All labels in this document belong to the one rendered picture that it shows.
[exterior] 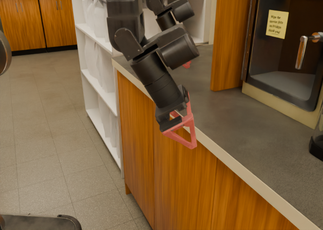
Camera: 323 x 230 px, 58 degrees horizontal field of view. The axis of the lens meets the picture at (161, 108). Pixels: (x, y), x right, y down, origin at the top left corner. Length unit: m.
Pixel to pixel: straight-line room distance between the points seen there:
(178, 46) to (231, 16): 0.57
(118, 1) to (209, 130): 0.48
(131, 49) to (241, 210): 0.54
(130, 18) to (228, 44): 0.63
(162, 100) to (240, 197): 0.39
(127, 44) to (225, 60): 0.64
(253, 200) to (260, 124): 0.24
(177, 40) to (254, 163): 0.37
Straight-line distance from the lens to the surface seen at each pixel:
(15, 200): 2.21
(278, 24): 0.98
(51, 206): 2.08
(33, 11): 5.53
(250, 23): 1.07
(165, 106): 0.58
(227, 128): 0.89
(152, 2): 1.02
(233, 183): 0.85
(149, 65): 0.55
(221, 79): 1.14
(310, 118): 0.96
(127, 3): 0.53
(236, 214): 0.90
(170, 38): 0.55
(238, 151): 0.79
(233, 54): 1.14
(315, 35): 0.89
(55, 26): 5.59
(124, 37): 0.53
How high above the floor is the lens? 1.37
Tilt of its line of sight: 26 degrees down
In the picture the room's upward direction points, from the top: straight up
